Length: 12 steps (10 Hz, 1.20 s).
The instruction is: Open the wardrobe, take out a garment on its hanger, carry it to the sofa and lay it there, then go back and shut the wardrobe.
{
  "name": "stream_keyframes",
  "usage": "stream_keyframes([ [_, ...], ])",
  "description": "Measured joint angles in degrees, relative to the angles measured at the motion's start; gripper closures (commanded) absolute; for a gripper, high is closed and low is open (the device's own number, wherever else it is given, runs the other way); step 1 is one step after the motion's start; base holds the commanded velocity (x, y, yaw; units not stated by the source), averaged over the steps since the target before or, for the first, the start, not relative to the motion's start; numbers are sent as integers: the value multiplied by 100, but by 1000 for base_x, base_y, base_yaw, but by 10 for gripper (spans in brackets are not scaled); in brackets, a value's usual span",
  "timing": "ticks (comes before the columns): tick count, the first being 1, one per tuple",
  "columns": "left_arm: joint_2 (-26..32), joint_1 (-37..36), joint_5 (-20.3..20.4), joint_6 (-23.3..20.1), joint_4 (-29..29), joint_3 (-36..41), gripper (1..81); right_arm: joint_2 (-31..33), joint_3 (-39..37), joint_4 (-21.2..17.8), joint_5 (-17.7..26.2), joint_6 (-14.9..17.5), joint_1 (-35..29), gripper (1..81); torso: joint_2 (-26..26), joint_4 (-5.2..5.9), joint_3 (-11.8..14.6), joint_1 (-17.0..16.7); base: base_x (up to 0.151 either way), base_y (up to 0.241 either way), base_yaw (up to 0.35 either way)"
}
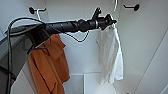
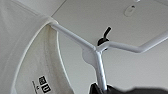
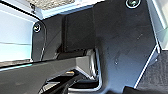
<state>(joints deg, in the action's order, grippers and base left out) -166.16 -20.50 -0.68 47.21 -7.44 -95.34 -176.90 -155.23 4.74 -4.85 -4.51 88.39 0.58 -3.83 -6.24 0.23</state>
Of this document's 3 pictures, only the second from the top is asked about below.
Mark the black wardrobe hook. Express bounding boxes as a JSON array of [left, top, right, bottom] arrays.
[[97, 26, 113, 48]]

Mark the round white ceiling fixture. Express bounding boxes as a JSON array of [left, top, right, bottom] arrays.
[[123, 4, 137, 18]]

